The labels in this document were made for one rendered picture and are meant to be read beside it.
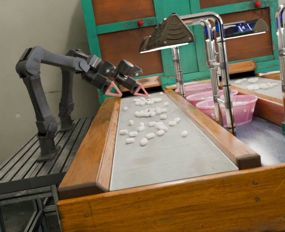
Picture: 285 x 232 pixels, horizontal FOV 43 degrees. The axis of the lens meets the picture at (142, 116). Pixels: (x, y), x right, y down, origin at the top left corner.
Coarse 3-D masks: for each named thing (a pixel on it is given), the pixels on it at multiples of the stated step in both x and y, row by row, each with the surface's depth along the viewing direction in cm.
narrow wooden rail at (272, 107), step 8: (232, 88) 201; (240, 88) 196; (256, 96) 163; (264, 96) 159; (256, 104) 162; (264, 104) 152; (272, 104) 144; (280, 104) 136; (256, 112) 164; (264, 112) 154; (272, 112) 145; (280, 112) 137; (272, 120) 147; (280, 120) 138
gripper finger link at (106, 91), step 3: (111, 84) 171; (114, 84) 171; (108, 87) 171; (111, 87) 172; (114, 87) 172; (105, 90) 171; (108, 90) 172; (117, 90) 173; (105, 93) 171; (108, 93) 172; (111, 93) 172; (114, 93) 174; (120, 93) 173; (120, 96) 174
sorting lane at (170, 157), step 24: (144, 96) 252; (120, 120) 173; (144, 120) 163; (168, 120) 154; (120, 144) 125; (168, 144) 115; (192, 144) 111; (120, 168) 98; (144, 168) 95; (168, 168) 92; (192, 168) 89; (216, 168) 86
